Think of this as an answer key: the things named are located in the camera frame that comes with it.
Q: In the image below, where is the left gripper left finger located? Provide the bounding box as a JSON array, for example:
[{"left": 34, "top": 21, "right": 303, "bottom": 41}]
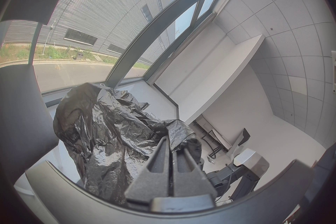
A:
[{"left": 125, "top": 136, "right": 174, "bottom": 204}]

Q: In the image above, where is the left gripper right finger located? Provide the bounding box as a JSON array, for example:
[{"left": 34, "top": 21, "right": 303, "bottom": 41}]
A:
[{"left": 172, "top": 148, "right": 218, "bottom": 199}]

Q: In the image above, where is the black plastic bag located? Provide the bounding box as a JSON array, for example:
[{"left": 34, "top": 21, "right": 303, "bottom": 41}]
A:
[{"left": 53, "top": 83, "right": 202, "bottom": 204}]

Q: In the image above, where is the black metal rack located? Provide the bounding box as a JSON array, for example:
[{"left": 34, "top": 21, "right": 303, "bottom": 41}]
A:
[{"left": 194, "top": 118, "right": 232, "bottom": 159}]

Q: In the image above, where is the window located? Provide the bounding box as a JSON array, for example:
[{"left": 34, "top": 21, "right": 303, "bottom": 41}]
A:
[{"left": 0, "top": 0, "right": 240, "bottom": 93}]

